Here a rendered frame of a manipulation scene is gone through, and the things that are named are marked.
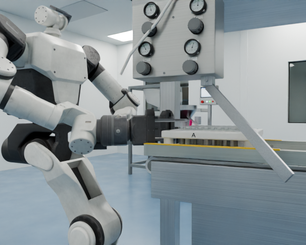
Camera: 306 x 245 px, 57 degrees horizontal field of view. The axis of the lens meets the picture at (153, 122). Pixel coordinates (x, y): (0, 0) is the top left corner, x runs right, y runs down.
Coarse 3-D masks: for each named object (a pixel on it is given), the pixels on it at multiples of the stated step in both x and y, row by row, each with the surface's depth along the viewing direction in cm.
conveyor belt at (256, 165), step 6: (198, 162) 72; (204, 162) 72; (210, 162) 71; (216, 162) 70; (222, 162) 70; (228, 162) 69; (234, 162) 69; (240, 162) 68; (246, 162) 68; (294, 168) 63; (300, 168) 63
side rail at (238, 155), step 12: (144, 144) 77; (156, 156) 76; (168, 156) 74; (180, 156) 73; (192, 156) 71; (204, 156) 70; (216, 156) 69; (228, 156) 68; (240, 156) 66; (252, 156) 65; (288, 156) 62; (300, 156) 61
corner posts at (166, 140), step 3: (165, 138) 77; (168, 138) 77; (171, 138) 77; (165, 141) 77; (168, 141) 77; (171, 141) 77; (246, 141) 68; (249, 141) 68; (246, 144) 68; (249, 144) 68
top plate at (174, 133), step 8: (168, 136) 76; (176, 136) 75; (184, 136) 74; (192, 136) 73; (200, 136) 73; (208, 136) 72; (216, 136) 71; (224, 136) 70; (232, 136) 69; (240, 136) 68
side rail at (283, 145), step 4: (268, 140) 89; (272, 140) 88; (276, 140) 88; (284, 140) 87; (288, 140) 87; (292, 140) 87; (268, 144) 89; (272, 144) 88; (276, 144) 88; (280, 144) 87; (284, 144) 87; (288, 144) 86; (292, 144) 86; (296, 144) 85; (300, 144) 85; (304, 144) 85; (276, 148) 88; (280, 148) 87; (284, 148) 87; (288, 148) 86; (292, 148) 86; (296, 148) 85; (300, 148) 85; (304, 148) 85
